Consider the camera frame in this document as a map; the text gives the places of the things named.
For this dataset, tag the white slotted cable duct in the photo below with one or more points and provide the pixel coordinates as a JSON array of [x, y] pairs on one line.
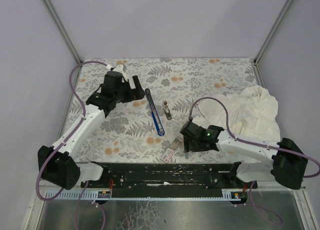
[[154, 195]]

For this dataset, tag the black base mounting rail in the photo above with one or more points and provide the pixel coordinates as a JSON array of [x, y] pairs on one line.
[[176, 177]]

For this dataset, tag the floral patterned table mat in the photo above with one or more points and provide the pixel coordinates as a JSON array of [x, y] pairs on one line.
[[128, 134]]

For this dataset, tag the aluminium frame post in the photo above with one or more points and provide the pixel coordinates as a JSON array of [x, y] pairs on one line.
[[280, 17], [62, 31]]

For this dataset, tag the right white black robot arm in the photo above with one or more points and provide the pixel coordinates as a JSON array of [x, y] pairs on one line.
[[276, 161]]

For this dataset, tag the white crumpled cloth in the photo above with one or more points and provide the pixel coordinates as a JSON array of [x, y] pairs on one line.
[[251, 113]]

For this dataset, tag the blue stapler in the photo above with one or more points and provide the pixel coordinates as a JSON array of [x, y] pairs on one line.
[[157, 121]]

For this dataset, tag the red white staple box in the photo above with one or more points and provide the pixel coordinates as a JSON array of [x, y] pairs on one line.
[[167, 155]]

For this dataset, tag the left aluminium frame post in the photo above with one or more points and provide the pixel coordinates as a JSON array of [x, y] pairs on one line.
[[62, 31]]

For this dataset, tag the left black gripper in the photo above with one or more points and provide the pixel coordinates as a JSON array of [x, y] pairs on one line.
[[131, 91]]

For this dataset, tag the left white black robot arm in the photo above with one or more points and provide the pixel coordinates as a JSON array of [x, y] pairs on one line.
[[57, 163]]

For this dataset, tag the right aluminium frame post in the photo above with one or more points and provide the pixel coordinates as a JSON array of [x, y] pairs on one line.
[[280, 17]]

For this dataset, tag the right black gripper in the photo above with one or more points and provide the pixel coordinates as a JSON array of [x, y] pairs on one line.
[[189, 137]]

